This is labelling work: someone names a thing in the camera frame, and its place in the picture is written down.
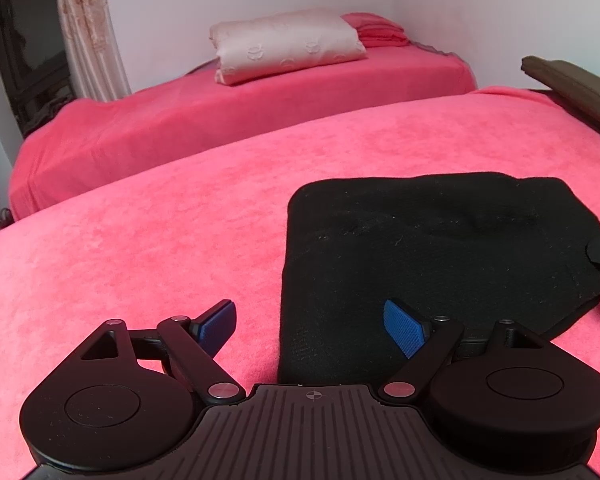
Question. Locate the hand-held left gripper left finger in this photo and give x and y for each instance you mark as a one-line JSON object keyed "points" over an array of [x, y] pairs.
{"points": [[215, 329]]}

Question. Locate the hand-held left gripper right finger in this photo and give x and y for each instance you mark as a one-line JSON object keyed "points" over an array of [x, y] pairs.
{"points": [[405, 331]]}

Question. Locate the black knit pants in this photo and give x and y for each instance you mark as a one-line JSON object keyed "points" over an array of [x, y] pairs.
{"points": [[430, 270]]}

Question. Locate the pink fleece blanket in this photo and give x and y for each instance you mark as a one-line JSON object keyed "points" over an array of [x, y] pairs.
{"points": [[130, 260]]}

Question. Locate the brown padded furniture piece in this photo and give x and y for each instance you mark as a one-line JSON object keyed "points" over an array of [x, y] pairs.
{"points": [[577, 85]]}

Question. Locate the bed with pink sheet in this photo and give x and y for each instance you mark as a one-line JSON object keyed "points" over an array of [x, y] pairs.
{"points": [[230, 110]]}

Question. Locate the pale pink pillow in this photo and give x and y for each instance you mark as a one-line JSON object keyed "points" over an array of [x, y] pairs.
{"points": [[285, 45]]}

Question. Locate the red folded blanket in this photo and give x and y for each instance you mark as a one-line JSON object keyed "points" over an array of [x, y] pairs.
{"points": [[377, 30]]}

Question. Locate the pale pink curtain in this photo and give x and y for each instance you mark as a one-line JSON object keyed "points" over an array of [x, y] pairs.
{"points": [[92, 30]]}

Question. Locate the dark window frame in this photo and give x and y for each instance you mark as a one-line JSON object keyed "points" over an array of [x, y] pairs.
{"points": [[35, 45]]}

